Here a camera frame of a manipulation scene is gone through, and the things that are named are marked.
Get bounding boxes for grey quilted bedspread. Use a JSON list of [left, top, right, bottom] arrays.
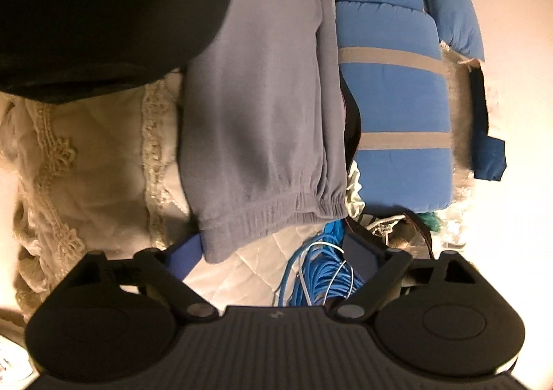
[[0, 70, 346, 322]]

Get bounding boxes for white cable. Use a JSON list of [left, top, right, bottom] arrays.
[[300, 242, 356, 302]]

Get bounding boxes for person's left forearm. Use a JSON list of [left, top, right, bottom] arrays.
[[0, 0, 240, 104]]

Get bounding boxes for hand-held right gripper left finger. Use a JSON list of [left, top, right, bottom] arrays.
[[56, 233, 219, 322]]

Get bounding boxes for teal yarn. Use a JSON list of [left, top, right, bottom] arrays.
[[421, 211, 446, 235]]

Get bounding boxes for white crumpled cloth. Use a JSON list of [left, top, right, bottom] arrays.
[[346, 161, 366, 219]]

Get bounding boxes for floral lace cloth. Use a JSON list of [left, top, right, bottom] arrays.
[[432, 169, 476, 252]]

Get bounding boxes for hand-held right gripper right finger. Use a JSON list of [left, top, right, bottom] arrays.
[[330, 234, 480, 322]]

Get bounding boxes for black bag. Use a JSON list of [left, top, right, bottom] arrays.
[[346, 208, 437, 262]]

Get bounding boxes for navy blue cloth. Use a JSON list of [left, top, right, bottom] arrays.
[[469, 66, 507, 182]]

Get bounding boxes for blue cable bundle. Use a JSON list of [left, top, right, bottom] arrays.
[[276, 219, 368, 308]]

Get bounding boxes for clear plastic bag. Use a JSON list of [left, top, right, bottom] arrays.
[[363, 208, 433, 252]]

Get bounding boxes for grey-blue sweatpants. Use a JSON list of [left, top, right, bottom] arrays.
[[179, 0, 350, 265]]

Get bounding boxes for black strap with red edge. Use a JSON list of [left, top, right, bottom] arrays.
[[339, 70, 362, 166]]

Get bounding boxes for beige fuzzy blanket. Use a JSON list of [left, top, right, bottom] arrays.
[[438, 40, 476, 183]]

